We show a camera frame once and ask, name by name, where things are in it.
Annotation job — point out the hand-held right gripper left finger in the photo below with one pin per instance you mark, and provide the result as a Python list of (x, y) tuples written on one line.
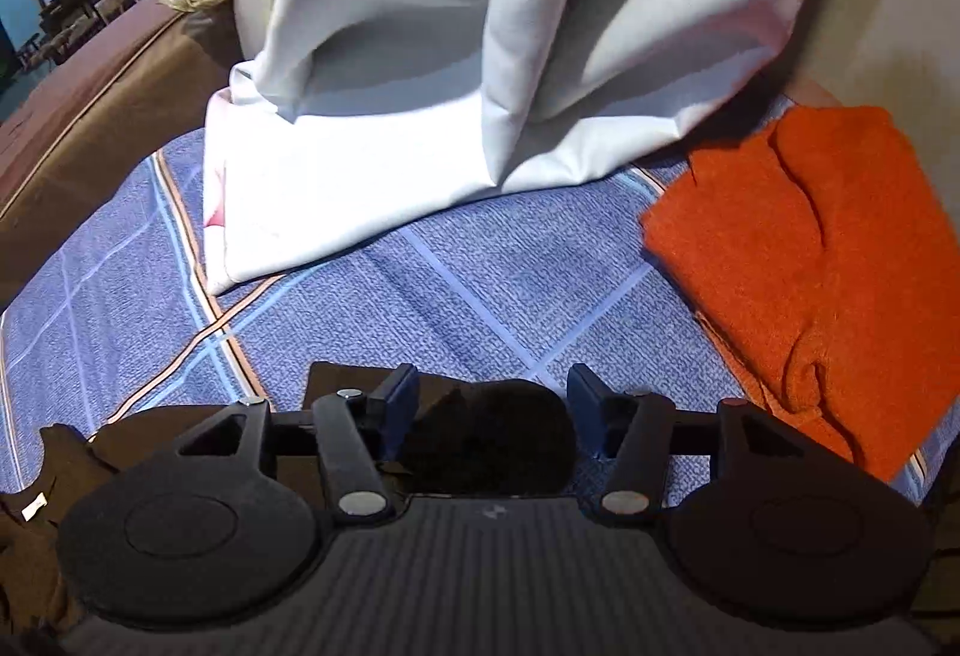
[(399, 405)]

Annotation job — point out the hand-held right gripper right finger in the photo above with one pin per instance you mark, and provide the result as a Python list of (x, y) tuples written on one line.
[(586, 405)]

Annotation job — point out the dark brown garment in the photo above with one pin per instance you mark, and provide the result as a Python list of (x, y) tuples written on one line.
[(480, 431)]

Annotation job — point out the white cloth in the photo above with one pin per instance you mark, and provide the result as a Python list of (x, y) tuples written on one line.
[(420, 101)]

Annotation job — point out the blue plaid blanket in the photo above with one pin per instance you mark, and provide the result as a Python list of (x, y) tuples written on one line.
[(450, 296)]

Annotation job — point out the wooden table with clutter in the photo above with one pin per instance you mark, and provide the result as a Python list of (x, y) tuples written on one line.
[(75, 11)]

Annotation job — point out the brown bed cover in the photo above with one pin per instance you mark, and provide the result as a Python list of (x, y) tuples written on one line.
[(90, 101)]

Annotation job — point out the orange knit cloth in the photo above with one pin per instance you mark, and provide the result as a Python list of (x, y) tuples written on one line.
[(810, 251)]

